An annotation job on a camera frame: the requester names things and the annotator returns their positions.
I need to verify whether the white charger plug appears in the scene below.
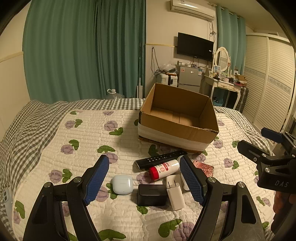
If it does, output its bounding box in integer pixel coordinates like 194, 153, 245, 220
166, 175, 185, 211

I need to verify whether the white floor appliance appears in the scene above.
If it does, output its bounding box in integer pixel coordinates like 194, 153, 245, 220
158, 73, 178, 87

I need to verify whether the oval white vanity mirror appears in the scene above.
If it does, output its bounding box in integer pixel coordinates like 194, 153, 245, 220
214, 46, 232, 72

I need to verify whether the narrow green curtain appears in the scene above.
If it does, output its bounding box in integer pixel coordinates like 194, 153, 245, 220
216, 6, 247, 75

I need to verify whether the white phone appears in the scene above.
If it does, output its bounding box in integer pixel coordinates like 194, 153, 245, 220
2, 188, 12, 209

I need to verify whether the cardboard box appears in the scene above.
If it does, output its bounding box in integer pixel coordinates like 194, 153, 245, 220
138, 83, 220, 153

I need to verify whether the white bottle with red cap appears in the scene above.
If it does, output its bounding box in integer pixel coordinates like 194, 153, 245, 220
149, 159, 180, 181

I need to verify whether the white mop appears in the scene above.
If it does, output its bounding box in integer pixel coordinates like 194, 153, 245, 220
136, 42, 145, 99

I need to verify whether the floral white quilt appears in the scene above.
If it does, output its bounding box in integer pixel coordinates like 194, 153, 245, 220
11, 109, 275, 241

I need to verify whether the white louvred wardrobe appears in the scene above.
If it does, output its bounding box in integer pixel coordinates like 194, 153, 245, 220
242, 32, 296, 132

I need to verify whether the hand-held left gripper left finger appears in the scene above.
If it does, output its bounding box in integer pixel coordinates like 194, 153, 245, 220
23, 155, 110, 241

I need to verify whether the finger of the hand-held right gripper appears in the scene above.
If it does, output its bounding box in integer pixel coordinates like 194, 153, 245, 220
237, 140, 274, 168
261, 127, 284, 144

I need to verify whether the pink patterned packet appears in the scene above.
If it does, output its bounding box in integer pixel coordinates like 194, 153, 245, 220
192, 161, 214, 178

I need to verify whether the black wall cable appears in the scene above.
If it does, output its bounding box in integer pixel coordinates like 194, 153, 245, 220
150, 46, 162, 75

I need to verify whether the white dressing table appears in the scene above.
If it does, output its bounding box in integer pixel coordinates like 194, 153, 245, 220
201, 74, 247, 110

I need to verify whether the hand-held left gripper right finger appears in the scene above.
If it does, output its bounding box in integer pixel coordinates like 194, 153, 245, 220
179, 156, 264, 241

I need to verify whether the black remote control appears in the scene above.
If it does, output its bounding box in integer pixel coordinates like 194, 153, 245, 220
135, 150, 188, 172

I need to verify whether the black rectangular case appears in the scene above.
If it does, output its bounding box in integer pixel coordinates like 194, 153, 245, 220
137, 184, 167, 207

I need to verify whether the clear water jug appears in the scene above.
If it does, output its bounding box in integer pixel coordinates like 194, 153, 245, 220
106, 88, 125, 100

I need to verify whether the white air conditioner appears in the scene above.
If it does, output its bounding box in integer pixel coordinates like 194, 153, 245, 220
170, 0, 216, 22

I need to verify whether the dark suitcase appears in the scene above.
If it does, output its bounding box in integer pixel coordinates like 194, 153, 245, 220
236, 87, 249, 113

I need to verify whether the white earbud case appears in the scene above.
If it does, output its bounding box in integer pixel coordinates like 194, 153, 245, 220
112, 175, 132, 194

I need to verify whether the small silver fridge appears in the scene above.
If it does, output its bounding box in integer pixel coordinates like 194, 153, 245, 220
177, 65, 201, 93

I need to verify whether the black wall television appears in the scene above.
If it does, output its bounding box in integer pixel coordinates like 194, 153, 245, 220
177, 32, 214, 62

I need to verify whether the person's right hand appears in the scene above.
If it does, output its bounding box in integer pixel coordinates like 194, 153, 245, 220
273, 191, 296, 218

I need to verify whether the wide green curtain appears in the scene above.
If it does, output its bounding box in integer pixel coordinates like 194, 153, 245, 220
22, 0, 147, 105

